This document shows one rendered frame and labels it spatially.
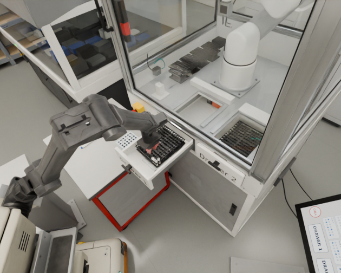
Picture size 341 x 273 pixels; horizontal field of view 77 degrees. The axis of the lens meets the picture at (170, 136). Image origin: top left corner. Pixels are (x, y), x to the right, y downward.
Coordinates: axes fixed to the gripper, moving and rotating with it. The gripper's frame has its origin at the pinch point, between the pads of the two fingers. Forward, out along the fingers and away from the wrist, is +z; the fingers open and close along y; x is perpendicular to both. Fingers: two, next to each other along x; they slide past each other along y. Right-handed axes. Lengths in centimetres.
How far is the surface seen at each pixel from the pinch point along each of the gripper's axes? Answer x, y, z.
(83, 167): 36, -28, 22
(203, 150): -16.8, 20.9, 6.2
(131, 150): 16.9, -3.2, 12.5
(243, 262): -64, 15, 94
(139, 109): 34.8, 19.3, 7.6
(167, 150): 0.0, 10.0, 10.8
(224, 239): -45, 20, 98
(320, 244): -75, 12, -3
